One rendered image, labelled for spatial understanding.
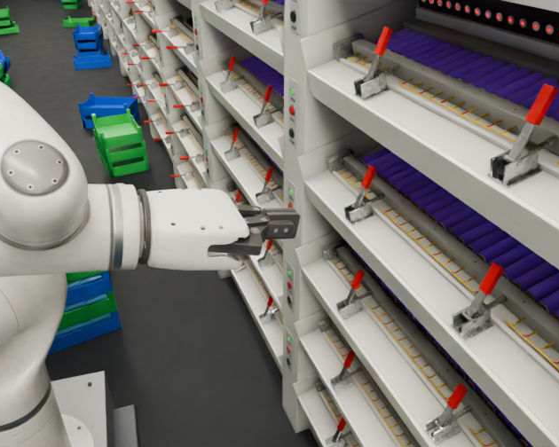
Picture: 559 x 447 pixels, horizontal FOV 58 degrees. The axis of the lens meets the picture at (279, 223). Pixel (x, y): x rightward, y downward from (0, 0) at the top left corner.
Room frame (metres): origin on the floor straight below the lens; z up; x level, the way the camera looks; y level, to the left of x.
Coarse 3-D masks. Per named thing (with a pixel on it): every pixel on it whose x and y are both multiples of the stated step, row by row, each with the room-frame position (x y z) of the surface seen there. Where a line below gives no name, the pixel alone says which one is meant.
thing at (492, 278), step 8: (496, 264) 0.44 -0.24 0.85; (488, 272) 0.44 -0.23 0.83; (496, 272) 0.44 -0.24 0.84; (488, 280) 0.44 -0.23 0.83; (496, 280) 0.44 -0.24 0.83; (480, 288) 0.44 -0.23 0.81; (488, 288) 0.43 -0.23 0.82; (480, 296) 0.44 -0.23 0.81; (472, 304) 0.44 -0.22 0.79; (480, 304) 0.43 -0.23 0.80; (472, 312) 0.43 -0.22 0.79
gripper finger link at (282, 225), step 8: (272, 216) 0.47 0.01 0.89; (280, 216) 0.47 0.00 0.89; (288, 216) 0.47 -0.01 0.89; (296, 216) 0.48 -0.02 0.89; (272, 224) 0.46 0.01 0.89; (280, 224) 0.46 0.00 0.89; (288, 224) 0.47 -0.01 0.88; (296, 224) 0.48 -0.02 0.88; (256, 232) 0.43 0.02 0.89; (264, 232) 0.45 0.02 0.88; (272, 232) 0.46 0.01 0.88; (280, 232) 0.46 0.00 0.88; (288, 232) 0.47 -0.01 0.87
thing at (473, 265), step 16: (352, 160) 0.81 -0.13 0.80; (368, 192) 0.72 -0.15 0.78; (384, 192) 0.70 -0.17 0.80; (400, 208) 0.66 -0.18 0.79; (416, 208) 0.64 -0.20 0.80; (400, 224) 0.63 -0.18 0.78; (416, 224) 0.62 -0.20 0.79; (432, 224) 0.60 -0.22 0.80; (416, 240) 0.59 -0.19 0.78; (432, 240) 0.58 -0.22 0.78; (448, 240) 0.56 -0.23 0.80; (448, 256) 0.55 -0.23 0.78; (464, 256) 0.53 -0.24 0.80; (480, 272) 0.49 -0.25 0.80; (496, 288) 0.47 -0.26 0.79; (512, 288) 0.46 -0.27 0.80; (512, 304) 0.44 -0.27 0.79; (528, 304) 0.43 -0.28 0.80; (528, 320) 0.42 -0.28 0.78; (544, 320) 0.41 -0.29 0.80; (544, 336) 0.40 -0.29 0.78
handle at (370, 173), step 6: (372, 168) 0.69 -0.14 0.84; (366, 174) 0.69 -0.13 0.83; (372, 174) 0.68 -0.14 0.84; (366, 180) 0.68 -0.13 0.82; (372, 180) 0.68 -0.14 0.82; (366, 186) 0.68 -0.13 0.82; (360, 192) 0.69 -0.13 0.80; (360, 198) 0.68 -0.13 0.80; (354, 204) 0.68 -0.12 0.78; (360, 204) 0.69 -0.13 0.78
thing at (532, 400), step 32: (320, 160) 0.83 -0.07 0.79; (320, 192) 0.77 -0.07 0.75; (384, 224) 0.65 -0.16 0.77; (384, 256) 0.58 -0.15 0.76; (416, 256) 0.57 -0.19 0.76; (416, 288) 0.51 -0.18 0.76; (448, 288) 0.50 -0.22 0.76; (448, 320) 0.45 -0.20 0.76; (512, 320) 0.43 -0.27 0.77; (448, 352) 0.44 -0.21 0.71; (480, 352) 0.40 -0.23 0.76; (512, 352) 0.39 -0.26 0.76; (544, 352) 0.39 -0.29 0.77; (480, 384) 0.39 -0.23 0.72; (512, 384) 0.35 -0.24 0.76; (544, 384) 0.35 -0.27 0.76; (512, 416) 0.34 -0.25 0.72; (544, 416) 0.32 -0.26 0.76
